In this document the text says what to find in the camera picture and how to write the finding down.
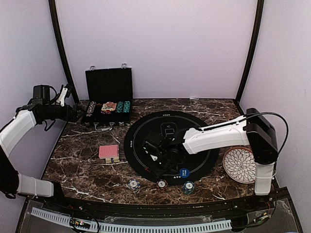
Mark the blue small blind button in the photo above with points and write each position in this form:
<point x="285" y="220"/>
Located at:
<point x="184" y="173"/>

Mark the black poker chip case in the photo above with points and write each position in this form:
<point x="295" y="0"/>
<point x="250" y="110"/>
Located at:
<point x="109" y="84"/>

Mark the card box in case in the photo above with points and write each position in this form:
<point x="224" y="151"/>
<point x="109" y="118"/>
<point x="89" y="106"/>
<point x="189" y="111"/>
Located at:
<point x="108" y="107"/>

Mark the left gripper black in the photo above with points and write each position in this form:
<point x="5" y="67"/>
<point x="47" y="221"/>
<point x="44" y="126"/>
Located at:
<point x="73" y="118"/>

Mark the floral patterned ceramic plate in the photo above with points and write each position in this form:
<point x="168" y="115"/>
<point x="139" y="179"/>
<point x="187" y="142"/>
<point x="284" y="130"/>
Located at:
<point x="239" y="164"/>

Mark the white cable duct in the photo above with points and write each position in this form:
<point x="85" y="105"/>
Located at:
<point x="92" y="226"/>

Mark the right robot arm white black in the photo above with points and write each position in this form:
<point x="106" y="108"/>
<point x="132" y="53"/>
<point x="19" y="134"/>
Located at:
<point x="251" y="129"/>

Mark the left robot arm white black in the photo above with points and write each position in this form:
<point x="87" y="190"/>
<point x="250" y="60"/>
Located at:
<point x="40" y="108"/>

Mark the red white chip stack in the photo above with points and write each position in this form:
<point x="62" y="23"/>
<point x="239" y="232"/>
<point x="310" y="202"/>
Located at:
<point x="161" y="185"/>

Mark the round black poker mat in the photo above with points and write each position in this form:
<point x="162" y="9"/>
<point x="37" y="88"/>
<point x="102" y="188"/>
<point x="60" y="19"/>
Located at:
<point x="171" y="125"/>

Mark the blue white chip stack left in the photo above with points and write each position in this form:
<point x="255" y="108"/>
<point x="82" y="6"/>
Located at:
<point x="134" y="185"/>

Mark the teal chips in case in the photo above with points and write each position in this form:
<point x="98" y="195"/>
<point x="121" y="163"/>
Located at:
<point x="123" y="107"/>

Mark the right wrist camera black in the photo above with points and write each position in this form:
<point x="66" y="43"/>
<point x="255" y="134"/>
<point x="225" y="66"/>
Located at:
<point x="152" y="143"/>

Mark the black white chips in case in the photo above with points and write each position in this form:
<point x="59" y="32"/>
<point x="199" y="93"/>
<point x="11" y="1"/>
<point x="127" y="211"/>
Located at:
<point x="90" y="108"/>

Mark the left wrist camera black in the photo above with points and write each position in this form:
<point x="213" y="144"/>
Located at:
<point x="41" y="94"/>

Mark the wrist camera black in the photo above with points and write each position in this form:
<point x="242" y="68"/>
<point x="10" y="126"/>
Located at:
<point x="152" y="143"/>
<point x="41" y="94"/>

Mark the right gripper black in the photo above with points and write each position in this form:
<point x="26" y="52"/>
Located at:
<point x="157" y="172"/>

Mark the red playing card deck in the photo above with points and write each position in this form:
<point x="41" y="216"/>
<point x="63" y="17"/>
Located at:
<point x="109" y="152"/>

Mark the blue green chip stack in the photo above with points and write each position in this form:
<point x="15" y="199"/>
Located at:
<point x="188" y="188"/>

